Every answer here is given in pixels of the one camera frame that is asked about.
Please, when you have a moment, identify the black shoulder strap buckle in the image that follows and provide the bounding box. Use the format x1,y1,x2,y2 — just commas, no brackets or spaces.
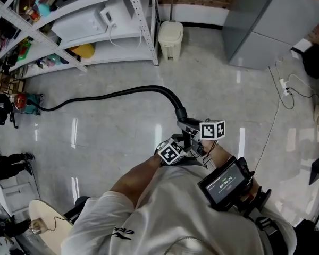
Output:
255,215,285,255

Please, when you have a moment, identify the black table cable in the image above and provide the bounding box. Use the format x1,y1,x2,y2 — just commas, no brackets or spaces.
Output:
44,214,70,232

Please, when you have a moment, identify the grey refrigerator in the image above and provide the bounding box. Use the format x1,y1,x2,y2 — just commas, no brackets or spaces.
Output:
222,0,319,70

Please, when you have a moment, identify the red teal vacuum cleaner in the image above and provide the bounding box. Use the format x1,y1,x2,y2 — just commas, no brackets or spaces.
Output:
13,92,45,116

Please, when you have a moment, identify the green snack bag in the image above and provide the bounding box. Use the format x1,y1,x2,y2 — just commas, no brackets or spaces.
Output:
17,40,32,62

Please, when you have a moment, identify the teal spray bottle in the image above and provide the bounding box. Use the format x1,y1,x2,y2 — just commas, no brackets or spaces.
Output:
33,0,52,18

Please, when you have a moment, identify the beige pedal trash bin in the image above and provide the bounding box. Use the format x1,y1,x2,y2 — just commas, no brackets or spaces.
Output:
158,20,184,63

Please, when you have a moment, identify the black wrist-mounted screen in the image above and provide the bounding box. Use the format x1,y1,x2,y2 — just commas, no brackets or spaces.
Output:
197,155,272,217

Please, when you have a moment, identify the round wooden table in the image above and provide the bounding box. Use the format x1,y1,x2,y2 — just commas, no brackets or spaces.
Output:
28,195,90,255

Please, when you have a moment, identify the white metal shelving rack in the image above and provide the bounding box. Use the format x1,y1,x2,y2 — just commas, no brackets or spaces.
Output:
0,0,160,79

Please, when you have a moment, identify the white microwave oven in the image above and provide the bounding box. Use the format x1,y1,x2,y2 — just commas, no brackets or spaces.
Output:
51,8,110,44

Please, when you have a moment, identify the yellow plastic basin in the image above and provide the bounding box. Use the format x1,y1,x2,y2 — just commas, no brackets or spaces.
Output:
68,43,96,60

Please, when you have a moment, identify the white electric kettle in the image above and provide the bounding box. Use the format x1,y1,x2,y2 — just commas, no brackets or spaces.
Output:
99,0,128,33

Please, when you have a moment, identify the person's right forearm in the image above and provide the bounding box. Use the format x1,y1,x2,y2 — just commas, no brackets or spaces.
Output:
202,139,237,169

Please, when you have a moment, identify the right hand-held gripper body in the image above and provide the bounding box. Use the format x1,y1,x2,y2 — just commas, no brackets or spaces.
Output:
186,120,226,158

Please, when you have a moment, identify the white power strip with cable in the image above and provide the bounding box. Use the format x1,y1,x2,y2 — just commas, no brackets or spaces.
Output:
255,59,319,175

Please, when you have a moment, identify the person's white sweatshirt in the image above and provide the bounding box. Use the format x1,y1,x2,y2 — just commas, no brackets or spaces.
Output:
61,165,297,255

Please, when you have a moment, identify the black floor box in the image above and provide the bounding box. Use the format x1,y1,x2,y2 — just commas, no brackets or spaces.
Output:
303,43,319,79

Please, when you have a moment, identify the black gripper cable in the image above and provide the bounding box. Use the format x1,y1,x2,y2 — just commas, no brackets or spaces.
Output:
202,139,219,169

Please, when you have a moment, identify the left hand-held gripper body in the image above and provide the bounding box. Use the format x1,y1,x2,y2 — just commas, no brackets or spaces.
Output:
158,139,187,166

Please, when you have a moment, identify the black vacuum hose and wand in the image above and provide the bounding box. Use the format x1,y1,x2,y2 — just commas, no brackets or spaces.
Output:
37,85,192,148

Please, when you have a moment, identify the red label drink bottle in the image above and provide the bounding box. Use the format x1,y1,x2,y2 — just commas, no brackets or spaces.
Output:
25,6,41,23

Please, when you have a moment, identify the person's left forearm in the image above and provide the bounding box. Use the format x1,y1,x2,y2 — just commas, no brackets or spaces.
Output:
110,154,163,209

